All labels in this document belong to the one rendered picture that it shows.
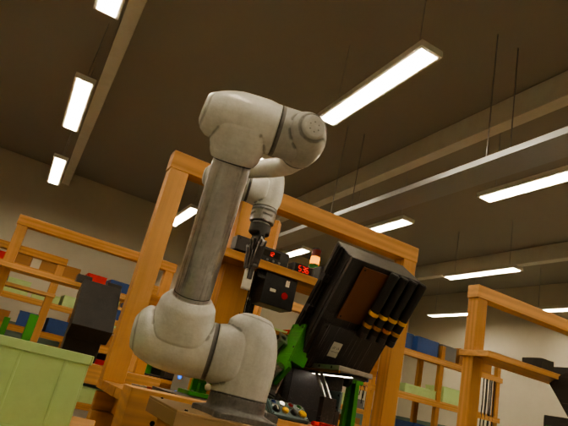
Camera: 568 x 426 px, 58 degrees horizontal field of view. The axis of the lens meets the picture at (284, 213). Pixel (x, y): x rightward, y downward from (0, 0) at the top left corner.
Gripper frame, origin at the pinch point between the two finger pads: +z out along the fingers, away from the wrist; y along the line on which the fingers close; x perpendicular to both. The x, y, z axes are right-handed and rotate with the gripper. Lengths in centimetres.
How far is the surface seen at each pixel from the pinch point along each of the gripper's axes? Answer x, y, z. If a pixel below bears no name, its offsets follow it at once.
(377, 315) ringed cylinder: 62, -10, -4
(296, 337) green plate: 39, -31, 10
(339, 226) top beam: 69, -66, -57
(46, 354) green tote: -56, 53, 37
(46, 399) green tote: -53, 53, 44
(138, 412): -22, -5, 48
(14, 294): -83, -723, -24
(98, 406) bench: -23, -70, 54
